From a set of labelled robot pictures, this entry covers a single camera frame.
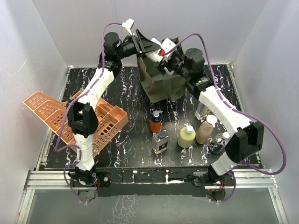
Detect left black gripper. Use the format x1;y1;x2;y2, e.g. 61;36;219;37
116;30;160;60

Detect olive green canvas bag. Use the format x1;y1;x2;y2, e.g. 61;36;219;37
135;37;191;104

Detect white rectangular lotion bottle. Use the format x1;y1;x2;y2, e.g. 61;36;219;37
149;37;163;62

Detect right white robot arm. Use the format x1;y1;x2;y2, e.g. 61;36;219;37
157;47;264;185

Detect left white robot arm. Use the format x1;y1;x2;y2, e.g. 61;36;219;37
65;30;161;186

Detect clear square bottle black cap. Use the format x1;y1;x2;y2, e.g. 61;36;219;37
195;102;211;120

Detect orange bottle blue pump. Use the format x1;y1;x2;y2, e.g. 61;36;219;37
150;111;163;133

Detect yellow green lotion bottle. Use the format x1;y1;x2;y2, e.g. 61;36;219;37
177;125;196;148

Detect beige brown lotion bottle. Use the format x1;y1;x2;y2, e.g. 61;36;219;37
196;115;218;144

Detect clear square bottle grey cap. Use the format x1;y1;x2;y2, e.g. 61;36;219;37
152;130;170;154

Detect orange plastic basket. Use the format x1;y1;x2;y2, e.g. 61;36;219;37
23;91;128;157

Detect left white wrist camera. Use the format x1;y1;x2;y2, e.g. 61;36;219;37
121;18;135;36

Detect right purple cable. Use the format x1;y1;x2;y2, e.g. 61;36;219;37
163;33;287;205

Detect purple cable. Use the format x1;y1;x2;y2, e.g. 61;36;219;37
55;22;128;206
163;33;287;205

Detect aluminium frame rail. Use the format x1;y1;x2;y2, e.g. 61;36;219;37
16;167;288;224

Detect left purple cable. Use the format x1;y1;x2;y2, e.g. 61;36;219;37
55;22;128;206

